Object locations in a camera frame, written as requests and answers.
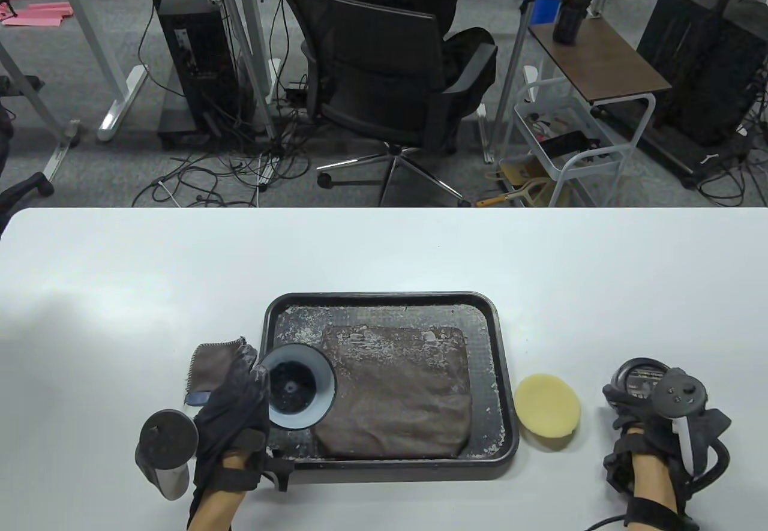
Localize person's left forearm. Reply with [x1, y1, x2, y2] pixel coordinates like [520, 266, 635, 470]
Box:
[187, 486, 250, 531]

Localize black plastic tray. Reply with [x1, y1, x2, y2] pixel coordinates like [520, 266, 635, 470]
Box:
[258, 291, 520, 484]

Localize dark desk with white legs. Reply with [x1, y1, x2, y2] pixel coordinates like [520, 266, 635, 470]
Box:
[0, 0, 184, 143]

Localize black equipment case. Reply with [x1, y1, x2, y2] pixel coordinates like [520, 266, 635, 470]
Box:
[600, 0, 768, 190]

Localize brown microfibre cloth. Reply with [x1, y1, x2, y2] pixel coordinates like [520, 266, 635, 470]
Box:
[183, 336, 256, 407]

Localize white power strip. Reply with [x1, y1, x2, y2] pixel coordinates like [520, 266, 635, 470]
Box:
[255, 156, 283, 190]

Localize pink sheets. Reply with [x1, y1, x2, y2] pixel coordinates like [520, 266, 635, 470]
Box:
[0, 3, 74, 28]

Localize black wrist strap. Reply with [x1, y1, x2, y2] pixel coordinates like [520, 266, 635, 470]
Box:
[624, 495, 698, 531]
[207, 429, 296, 494]

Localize black leather care cream jar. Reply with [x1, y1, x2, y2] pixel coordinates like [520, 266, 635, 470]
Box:
[259, 344, 337, 433]

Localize wooden handle brush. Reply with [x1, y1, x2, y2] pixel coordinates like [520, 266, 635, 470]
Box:
[476, 180, 541, 208]

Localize black round jar lid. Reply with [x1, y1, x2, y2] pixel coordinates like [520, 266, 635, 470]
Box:
[611, 357, 674, 404]

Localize black cable bundle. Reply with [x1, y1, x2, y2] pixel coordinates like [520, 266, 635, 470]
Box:
[696, 75, 768, 208]

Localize flat black device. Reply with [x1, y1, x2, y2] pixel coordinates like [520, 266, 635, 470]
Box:
[540, 131, 601, 160]

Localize white metal trolley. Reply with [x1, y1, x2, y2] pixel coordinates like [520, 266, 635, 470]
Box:
[498, 66, 658, 208]

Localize black mesh office chair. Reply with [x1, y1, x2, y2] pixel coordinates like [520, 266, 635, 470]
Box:
[275, 0, 499, 208]

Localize black round hand tracker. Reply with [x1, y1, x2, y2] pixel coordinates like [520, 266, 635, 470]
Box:
[135, 410, 200, 502]
[653, 372, 710, 478]

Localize black computer tower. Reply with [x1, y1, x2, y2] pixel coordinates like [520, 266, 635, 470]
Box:
[157, 0, 241, 148]

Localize tangled black floor cables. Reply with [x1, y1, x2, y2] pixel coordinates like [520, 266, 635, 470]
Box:
[132, 141, 313, 208]

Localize yellow round sponge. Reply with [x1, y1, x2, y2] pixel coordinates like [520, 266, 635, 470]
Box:
[514, 373, 582, 439]

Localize person's left hand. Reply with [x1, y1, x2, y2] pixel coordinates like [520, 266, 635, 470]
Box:
[189, 342, 272, 508]

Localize white desk leg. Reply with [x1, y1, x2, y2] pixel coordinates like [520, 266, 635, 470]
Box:
[0, 39, 83, 182]

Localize person's right hand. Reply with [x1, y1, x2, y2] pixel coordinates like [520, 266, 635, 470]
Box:
[602, 382, 734, 499]

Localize cardboard box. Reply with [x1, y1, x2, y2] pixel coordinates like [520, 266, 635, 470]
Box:
[498, 159, 571, 208]

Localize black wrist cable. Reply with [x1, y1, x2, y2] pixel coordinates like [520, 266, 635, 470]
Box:
[585, 435, 731, 531]

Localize person's right forearm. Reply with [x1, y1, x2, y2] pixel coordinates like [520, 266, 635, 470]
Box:
[629, 432, 683, 515]

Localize brown wooden trolley top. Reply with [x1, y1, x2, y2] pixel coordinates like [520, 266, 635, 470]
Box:
[528, 15, 673, 106]

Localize black water bottle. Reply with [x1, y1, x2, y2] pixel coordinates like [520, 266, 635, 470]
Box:
[553, 0, 596, 46]

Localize brown leather bag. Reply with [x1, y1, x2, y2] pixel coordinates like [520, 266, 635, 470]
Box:
[314, 326, 472, 460]

